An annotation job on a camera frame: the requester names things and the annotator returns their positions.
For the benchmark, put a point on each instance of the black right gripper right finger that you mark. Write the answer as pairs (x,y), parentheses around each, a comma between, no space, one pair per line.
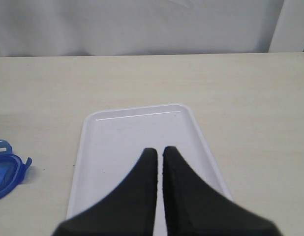
(193,208)

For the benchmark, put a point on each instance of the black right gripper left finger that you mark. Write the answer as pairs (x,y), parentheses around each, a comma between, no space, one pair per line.
(129,210)

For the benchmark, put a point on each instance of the blue container lid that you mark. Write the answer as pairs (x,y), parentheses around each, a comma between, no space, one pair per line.
(12,169)

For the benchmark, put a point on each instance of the white rectangular tray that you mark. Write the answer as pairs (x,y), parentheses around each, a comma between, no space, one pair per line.
(113,141)

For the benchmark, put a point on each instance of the white backdrop curtain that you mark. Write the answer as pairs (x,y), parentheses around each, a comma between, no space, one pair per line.
(149,27)

